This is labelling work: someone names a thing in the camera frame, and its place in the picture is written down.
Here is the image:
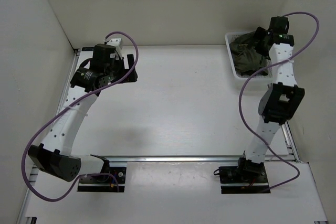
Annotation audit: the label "olive green shorts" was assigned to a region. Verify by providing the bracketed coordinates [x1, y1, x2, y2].
[229, 32, 267, 76]

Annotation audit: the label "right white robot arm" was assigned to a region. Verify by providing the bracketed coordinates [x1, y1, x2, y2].
[236, 16, 305, 182]

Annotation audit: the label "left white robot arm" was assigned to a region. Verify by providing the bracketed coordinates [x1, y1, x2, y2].
[28, 38, 138, 182]

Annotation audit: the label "white plastic basket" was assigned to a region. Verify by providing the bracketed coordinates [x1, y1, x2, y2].
[225, 31, 272, 84]

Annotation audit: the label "blue corner label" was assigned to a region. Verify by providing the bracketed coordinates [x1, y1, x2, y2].
[81, 47, 94, 51]

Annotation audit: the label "aluminium left rail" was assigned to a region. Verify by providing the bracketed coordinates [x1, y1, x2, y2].
[55, 49, 80, 115]

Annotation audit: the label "aluminium rail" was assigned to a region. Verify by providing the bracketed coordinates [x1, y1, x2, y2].
[55, 49, 80, 115]
[102, 155, 240, 163]
[281, 122, 301, 163]

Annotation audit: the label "aluminium front rail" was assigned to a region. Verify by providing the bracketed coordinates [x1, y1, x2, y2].
[102, 155, 240, 163]

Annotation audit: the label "aluminium right rail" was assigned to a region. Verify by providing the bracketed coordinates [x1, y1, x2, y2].
[281, 122, 301, 163]

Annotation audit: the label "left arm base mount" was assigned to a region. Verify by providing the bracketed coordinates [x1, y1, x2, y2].
[77, 155, 127, 193]

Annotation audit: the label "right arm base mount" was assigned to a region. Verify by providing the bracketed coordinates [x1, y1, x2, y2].
[213, 157, 271, 194]

